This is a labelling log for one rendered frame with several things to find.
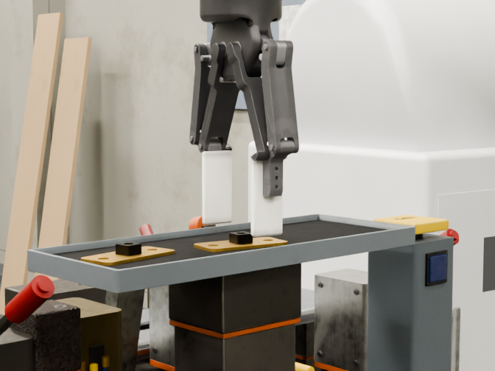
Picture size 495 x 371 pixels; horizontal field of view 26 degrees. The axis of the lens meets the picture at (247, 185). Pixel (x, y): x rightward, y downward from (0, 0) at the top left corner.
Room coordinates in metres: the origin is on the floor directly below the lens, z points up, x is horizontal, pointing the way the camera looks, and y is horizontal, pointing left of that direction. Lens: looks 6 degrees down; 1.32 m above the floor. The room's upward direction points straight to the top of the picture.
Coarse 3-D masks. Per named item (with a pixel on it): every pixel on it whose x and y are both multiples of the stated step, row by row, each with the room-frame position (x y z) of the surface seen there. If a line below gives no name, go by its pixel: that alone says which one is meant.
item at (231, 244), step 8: (240, 232) 0.99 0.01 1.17; (232, 240) 0.98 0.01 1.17; (240, 240) 0.98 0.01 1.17; (248, 240) 0.98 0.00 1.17; (256, 240) 1.00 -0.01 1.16; (264, 240) 1.01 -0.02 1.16; (272, 240) 1.01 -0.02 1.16; (280, 240) 1.00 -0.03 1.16; (200, 248) 0.97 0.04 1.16; (208, 248) 0.95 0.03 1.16; (216, 248) 0.95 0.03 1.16; (224, 248) 0.96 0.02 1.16; (232, 248) 0.96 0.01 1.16; (240, 248) 0.97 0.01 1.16; (248, 248) 0.97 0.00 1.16
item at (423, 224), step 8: (392, 216) 1.19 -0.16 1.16; (400, 216) 1.19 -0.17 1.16; (408, 216) 1.19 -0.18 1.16; (416, 216) 1.19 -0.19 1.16; (424, 216) 1.19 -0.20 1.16; (400, 224) 1.15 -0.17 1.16; (408, 224) 1.14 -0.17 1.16; (416, 224) 1.14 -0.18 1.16; (424, 224) 1.14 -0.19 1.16; (432, 224) 1.15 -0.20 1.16; (440, 224) 1.16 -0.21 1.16; (448, 224) 1.17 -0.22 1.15; (416, 232) 1.13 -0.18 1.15; (424, 232) 1.14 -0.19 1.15
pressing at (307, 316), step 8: (304, 296) 1.53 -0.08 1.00; (312, 296) 1.53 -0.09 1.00; (304, 304) 1.47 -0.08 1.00; (312, 304) 1.47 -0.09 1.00; (144, 312) 1.42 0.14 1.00; (304, 312) 1.41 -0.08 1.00; (312, 312) 1.42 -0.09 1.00; (144, 320) 1.37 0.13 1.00; (304, 320) 1.41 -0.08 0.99; (312, 320) 1.42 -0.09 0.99; (144, 336) 1.29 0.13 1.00; (144, 344) 1.23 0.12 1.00; (144, 352) 1.23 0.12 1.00; (136, 360) 1.22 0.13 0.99
